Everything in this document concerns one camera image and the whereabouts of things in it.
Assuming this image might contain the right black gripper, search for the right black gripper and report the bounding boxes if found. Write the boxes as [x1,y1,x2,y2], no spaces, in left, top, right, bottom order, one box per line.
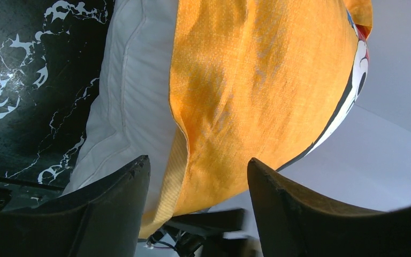
[146,208,259,257]

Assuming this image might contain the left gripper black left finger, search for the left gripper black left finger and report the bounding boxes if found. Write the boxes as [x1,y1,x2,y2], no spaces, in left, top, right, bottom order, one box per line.
[0,155,150,256]

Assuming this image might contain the orange printed pillowcase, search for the orange printed pillowcase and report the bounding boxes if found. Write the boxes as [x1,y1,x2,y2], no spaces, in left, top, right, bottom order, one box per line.
[139,1,373,239]

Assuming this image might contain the white pillow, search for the white pillow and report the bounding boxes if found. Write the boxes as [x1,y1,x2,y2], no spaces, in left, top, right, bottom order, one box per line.
[64,0,178,210]

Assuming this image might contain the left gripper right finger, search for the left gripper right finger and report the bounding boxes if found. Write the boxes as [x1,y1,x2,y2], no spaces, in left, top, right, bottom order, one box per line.
[247,158,411,256]

